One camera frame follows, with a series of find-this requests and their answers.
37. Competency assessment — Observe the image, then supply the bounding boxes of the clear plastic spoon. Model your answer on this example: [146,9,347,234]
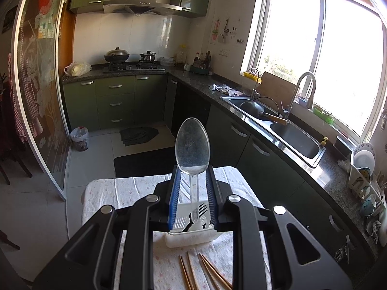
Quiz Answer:
[175,117,211,204]

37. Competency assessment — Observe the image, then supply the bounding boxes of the wooden chopstick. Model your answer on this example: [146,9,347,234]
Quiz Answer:
[179,255,192,290]
[186,251,199,290]
[198,253,220,290]
[200,254,233,289]

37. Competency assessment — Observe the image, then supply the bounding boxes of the tall steel kitchen faucet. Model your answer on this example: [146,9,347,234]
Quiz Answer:
[281,71,317,119]

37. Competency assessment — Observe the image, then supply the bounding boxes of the white plastic utensil holder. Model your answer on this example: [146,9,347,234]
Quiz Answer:
[165,201,222,248]

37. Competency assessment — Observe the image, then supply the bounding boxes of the white floral tablecloth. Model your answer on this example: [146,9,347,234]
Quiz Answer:
[71,168,269,289]

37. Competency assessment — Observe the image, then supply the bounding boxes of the dark floor mat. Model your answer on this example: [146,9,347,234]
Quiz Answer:
[119,127,159,147]

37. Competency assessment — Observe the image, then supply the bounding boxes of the stainless steel sink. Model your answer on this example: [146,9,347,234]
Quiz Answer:
[222,97,325,168]

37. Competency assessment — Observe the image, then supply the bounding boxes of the crumpled dish cloth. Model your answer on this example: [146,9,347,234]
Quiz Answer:
[209,84,244,97]

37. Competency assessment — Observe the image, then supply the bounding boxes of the small trash bin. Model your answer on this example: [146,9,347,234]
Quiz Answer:
[70,126,89,152]

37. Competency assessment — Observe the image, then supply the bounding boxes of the small steel faucet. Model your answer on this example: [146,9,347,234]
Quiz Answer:
[244,67,261,100]

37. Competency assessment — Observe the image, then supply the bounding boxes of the green lower cabinets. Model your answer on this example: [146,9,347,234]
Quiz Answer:
[62,71,378,282]

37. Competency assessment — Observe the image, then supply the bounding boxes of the wooden cutting board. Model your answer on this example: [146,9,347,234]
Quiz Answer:
[258,71,296,108]

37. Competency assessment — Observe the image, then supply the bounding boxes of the condiment bottles tray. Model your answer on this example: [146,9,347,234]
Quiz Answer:
[190,51,211,75]

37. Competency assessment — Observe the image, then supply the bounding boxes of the gas stove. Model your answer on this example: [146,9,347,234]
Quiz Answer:
[103,62,166,73]

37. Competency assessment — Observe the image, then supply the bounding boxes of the large oil bottle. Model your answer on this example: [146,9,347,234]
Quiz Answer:
[176,44,188,65]

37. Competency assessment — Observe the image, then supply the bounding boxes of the steel pot with lid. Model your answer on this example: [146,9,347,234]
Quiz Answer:
[140,51,156,62]

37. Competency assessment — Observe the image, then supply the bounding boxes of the black wok with lid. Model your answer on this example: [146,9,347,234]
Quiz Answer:
[104,46,129,64]

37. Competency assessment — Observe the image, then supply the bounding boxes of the dish rack with plates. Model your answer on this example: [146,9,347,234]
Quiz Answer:
[348,143,386,247]

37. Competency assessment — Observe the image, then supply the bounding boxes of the white plastic bag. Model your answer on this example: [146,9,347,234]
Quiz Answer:
[64,62,92,77]

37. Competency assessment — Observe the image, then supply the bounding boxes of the red checkered apron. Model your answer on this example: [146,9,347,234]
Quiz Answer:
[8,54,43,143]

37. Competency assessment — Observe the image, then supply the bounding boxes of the sliding glass door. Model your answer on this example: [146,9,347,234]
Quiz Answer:
[10,0,69,200]

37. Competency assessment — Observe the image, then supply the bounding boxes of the black pan wooden handle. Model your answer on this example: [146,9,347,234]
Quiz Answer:
[240,100,287,126]

